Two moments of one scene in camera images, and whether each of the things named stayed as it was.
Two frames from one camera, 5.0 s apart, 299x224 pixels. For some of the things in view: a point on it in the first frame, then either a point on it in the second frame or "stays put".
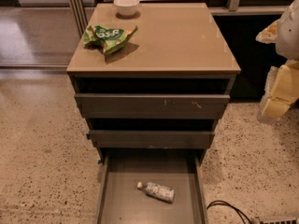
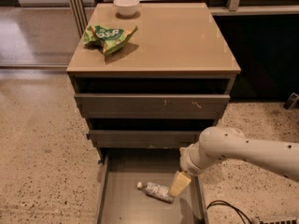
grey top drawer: x=151 y=105 stays put
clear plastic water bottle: x=157 y=191 stays put
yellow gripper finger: x=281 y=91 → x=179 y=184
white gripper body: x=288 y=36 → x=186 y=162
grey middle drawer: x=151 y=139 stays put
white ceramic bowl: x=126 y=6 stays put
